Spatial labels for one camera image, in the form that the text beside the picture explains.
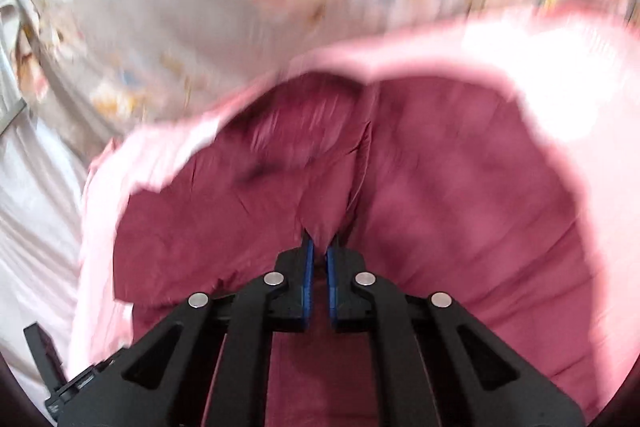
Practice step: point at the maroon quilted jacket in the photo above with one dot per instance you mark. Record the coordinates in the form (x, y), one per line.
(425, 182)

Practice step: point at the pale grey bed sheet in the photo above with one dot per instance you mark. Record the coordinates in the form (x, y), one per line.
(35, 207)

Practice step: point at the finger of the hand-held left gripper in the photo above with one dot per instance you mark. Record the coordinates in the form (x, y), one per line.
(45, 352)

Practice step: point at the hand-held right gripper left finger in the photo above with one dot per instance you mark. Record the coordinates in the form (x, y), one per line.
(308, 277)

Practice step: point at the pink plush blanket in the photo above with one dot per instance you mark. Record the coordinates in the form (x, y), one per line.
(550, 57)

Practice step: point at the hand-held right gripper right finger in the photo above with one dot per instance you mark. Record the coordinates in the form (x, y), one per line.
(332, 287)

